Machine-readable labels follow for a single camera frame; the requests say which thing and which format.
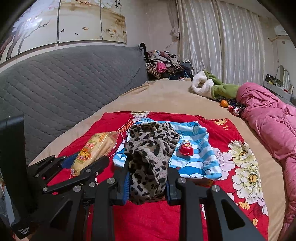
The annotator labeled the yellow rice cracker packet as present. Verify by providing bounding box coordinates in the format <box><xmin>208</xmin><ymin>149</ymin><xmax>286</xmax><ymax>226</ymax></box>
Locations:
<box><xmin>71</xmin><ymin>132</ymin><xmax>119</xmax><ymax>177</ymax></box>

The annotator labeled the leopard print scrunchie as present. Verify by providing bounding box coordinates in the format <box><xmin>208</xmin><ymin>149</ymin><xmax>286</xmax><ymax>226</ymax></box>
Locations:
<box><xmin>125</xmin><ymin>122</ymin><xmax>180</xmax><ymax>205</ymax></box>

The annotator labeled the red floral blanket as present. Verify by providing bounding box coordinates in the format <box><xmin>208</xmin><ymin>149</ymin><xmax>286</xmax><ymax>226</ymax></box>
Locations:
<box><xmin>46</xmin><ymin>111</ymin><xmax>270</xmax><ymax>241</ymax></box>

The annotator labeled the grey quilted headboard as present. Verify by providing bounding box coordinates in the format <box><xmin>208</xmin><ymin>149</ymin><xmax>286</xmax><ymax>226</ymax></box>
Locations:
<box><xmin>1</xmin><ymin>45</ymin><xmax>148</xmax><ymax>163</ymax></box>

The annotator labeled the blue striped cloth tray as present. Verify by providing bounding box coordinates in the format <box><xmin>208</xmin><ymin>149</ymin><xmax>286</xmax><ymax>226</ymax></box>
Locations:
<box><xmin>113</xmin><ymin>118</ymin><xmax>222</xmax><ymax>181</ymax></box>

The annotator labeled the red round toy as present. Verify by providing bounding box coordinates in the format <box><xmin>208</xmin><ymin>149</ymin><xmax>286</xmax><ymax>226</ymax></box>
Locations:
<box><xmin>179</xmin><ymin>140</ymin><xmax>194</xmax><ymax>156</ymax></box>

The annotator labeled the pink quilted duvet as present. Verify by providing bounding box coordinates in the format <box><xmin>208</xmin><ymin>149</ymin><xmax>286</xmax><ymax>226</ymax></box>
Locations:
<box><xmin>236</xmin><ymin>82</ymin><xmax>295</xmax><ymax>233</ymax></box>

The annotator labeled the red patterned small item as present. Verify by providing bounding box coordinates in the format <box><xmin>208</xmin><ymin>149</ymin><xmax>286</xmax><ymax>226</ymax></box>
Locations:
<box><xmin>227</xmin><ymin>104</ymin><xmax>243</xmax><ymax>117</ymax></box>

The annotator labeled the orange fruit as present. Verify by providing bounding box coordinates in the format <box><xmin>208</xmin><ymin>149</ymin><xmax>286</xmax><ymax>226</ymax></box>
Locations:
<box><xmin>220</xmin><ymin>100</ymin><xmax>229</xmax><ymax>108</ymax></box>

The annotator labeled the pile of clothes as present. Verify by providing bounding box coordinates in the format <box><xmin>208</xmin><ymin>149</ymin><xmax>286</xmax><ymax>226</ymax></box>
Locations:
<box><xmin>139</xmin><ymin>43</ymin><xmax>193</xmax><ymax>81</ymax></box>

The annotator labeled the green white fleece garment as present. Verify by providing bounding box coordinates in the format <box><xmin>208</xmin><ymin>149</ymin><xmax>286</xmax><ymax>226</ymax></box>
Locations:
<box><xmin>191</xmin><ymin>70</ymin><xmax>240</xmax><ymax>100</ymax></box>

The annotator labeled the white striped curtain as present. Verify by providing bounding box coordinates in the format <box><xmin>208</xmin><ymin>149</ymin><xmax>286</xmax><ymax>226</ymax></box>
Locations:
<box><xmin>168</xmin><ymin>1</ymin><xmax>265</xmax><ymax>85</ymax></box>

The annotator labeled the white air conditioner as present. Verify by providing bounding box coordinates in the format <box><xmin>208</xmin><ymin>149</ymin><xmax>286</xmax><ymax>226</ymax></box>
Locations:
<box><xmin>274</xmin><ymin>25</ymin><xmax>288</xmax><ymax>36</ymax></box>

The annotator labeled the floral wall painting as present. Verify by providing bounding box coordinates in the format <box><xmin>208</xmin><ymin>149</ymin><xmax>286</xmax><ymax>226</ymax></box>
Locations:
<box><xmin>1</xmin><ymin>1</ymin><xmax>127</xmax><ymax>63</ymax></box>

